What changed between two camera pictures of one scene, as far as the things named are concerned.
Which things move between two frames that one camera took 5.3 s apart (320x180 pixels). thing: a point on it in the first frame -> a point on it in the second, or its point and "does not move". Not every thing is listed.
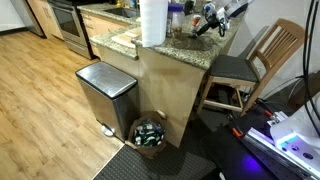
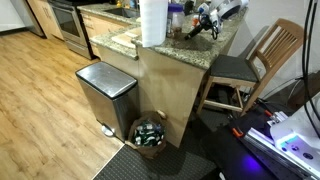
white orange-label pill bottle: (195, 20) does not move
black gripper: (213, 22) -> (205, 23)
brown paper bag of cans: (148, 133) does not move
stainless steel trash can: (112, 96) does not move
